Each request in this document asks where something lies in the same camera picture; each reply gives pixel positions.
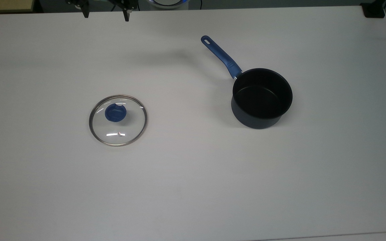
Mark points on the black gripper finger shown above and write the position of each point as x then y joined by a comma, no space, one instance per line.
126,14
85,12

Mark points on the glass lid with blue knob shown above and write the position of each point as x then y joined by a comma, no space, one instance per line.
115,113

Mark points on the light wooden board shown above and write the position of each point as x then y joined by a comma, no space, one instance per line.
5,5

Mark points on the black clamp block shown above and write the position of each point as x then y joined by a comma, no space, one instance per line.
374,11

